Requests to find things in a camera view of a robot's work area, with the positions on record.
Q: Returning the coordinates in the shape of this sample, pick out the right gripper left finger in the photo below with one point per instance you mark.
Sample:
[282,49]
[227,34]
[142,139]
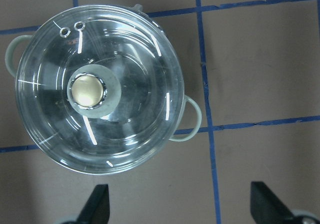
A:
[97,207]

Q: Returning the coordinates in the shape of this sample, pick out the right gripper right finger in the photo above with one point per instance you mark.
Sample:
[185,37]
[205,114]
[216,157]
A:
[266,207]

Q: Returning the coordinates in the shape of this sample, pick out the glass pot lid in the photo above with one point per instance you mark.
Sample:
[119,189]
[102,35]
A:
[100,90]

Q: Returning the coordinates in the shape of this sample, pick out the pale green steel pot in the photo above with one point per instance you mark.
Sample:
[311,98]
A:
[15,56]

